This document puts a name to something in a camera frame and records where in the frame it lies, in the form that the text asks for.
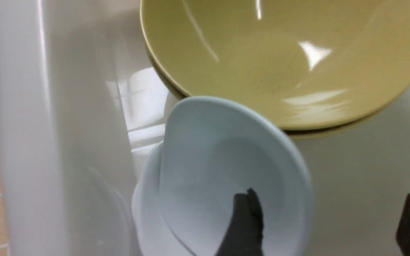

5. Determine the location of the yellow noodle bowl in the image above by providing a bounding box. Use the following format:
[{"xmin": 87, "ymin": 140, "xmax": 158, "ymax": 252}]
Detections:
[
  {"xmin": 140, "ymin": 0, "xmax": 410, "ymax": 130},
  {"xmin": 144, "ymin": 46, "xmax": 380, "ymax": 140}
]

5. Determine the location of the yellow noodle bowl in tub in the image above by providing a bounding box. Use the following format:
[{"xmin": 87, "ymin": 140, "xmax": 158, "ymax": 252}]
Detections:
[{"xmin": 144, "ymin": 46, "xmax": 380, "ymax": 140}]

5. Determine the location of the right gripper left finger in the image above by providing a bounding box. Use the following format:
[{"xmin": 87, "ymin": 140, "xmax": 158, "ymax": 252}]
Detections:
[{"xmin": 215, "ymin": 188, "xmax": 264, "ymax": 256}]

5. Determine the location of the large white plastic tub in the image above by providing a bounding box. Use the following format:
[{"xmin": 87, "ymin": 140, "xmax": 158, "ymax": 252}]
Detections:
[{"xmin": 0, "ymin": 0, "xmax": 410, "ymax": 256}]

